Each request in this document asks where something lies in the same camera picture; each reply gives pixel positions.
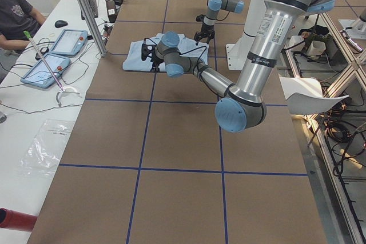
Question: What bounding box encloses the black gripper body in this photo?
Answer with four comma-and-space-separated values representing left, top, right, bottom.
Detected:
194, 23, 215, 40
150, 50, 164, 70

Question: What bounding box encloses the light blue button-up shirt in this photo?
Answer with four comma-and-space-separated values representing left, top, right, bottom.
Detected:
122, 33, 209, 72

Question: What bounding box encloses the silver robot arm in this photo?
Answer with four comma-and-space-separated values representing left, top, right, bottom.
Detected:
152, 0, 335, 133
194, 0, 244, 44

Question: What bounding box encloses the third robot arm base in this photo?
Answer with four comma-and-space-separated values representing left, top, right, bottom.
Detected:
339, 10, 365, 40

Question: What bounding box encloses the far teach pendant tablet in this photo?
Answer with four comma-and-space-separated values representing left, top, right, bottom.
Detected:
50, 29, 87, 57

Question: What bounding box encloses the teach pendant tablet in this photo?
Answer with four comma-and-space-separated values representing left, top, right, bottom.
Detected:
50, 29, 87, 57
21, 53, 71, 89

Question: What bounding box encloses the black keyboard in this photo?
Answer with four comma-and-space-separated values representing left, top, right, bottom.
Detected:
87, 0, 98, 18

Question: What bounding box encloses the pink reacher grabber stick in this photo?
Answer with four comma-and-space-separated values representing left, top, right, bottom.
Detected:
23, 30, 81, 107

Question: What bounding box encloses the black computer mouse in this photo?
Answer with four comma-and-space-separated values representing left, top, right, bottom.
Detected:
54, 20, 68, 28

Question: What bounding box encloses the white paper sheet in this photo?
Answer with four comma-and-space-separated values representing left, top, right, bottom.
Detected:
280, 77, 349, 115

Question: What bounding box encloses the near teach pendant tablet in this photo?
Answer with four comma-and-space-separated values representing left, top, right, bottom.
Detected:
21, 53, 71, 89

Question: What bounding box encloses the clear plastic bag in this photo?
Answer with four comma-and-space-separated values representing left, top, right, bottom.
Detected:
18, 119, 75, 178

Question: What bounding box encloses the seated person grey shirt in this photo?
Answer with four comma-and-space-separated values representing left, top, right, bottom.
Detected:
1, 0, 46, 53

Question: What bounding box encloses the red cylinder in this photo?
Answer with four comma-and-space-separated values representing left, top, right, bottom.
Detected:
1, 208, 38, 232

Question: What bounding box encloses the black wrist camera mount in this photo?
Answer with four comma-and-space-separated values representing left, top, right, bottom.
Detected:
141, 43, 155, 61
196, 14, 205, 22

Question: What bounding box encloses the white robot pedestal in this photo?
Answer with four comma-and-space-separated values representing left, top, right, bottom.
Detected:
226, 0, 266, 70

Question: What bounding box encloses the aluminium frame post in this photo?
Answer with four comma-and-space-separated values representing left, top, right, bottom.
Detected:
77, 0, 107, 57

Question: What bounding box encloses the tangled cables bundle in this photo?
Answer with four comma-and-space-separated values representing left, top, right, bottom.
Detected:
317, 81, 366, 176

